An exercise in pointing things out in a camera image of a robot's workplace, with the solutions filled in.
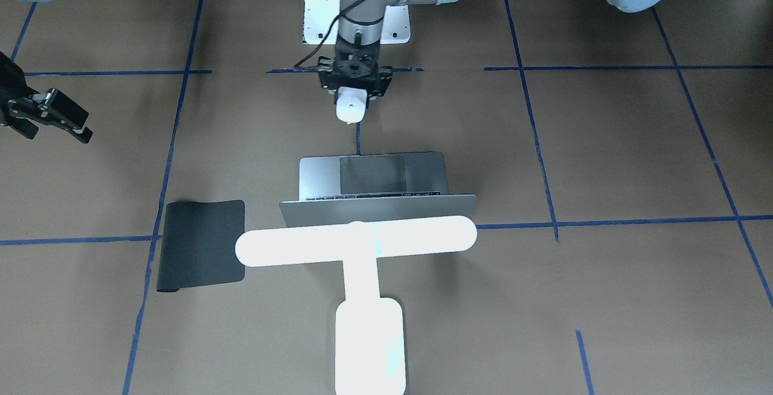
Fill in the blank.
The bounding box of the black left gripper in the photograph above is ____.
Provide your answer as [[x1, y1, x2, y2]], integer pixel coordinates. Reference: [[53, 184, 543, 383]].
[[318, 56, 394, 101]]

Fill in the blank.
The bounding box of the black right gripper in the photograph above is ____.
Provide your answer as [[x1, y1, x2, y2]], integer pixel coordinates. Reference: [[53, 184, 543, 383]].
[[1, 53, 94, 144]]

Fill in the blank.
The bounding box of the grey laptop computer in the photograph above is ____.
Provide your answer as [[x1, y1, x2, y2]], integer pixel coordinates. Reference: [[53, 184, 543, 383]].
[[280, 151, 476, 227]]

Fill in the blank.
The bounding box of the black mouse pad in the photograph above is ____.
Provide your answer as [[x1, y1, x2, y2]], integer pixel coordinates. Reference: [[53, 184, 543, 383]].
[[156, 200, 245, 292]]

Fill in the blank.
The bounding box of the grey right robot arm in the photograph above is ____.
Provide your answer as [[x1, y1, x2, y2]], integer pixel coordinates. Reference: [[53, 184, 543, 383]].
[[1, 0, 93, 144]]

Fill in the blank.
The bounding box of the white desk lamp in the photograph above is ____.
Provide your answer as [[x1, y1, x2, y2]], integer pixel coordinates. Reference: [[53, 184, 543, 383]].
[[235, 216, 478, 394]]

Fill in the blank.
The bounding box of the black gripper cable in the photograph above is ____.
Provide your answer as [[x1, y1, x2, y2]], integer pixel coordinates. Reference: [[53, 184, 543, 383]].
[[293, 0, 426, 71]]

